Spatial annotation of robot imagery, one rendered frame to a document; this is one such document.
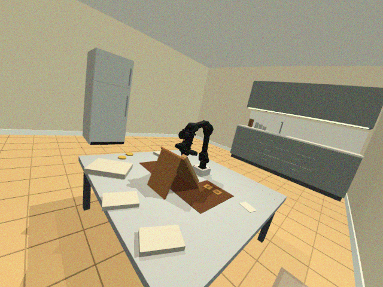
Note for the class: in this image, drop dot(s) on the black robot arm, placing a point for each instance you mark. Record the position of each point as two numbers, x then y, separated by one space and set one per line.
188 133

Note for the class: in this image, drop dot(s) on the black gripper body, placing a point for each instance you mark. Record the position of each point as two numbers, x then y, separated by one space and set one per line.
191 152

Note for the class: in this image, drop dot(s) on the white flat card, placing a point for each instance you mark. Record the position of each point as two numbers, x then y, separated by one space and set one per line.
248 207

